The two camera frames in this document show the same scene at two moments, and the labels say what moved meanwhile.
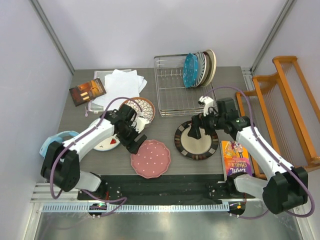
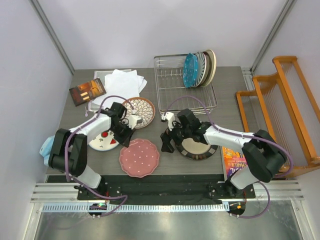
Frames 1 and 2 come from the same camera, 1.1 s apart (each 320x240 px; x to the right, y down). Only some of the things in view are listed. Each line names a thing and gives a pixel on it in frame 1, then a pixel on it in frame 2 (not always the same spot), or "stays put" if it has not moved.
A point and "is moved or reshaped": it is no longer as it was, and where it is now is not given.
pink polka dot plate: (152, 160) is moved or reshaped
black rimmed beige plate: (192, 148) stays put
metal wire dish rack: (175, 99) stays put
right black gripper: (195, 131) -> (167, 146)
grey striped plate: (201, 68) stays put
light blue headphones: (57, 137) stays put
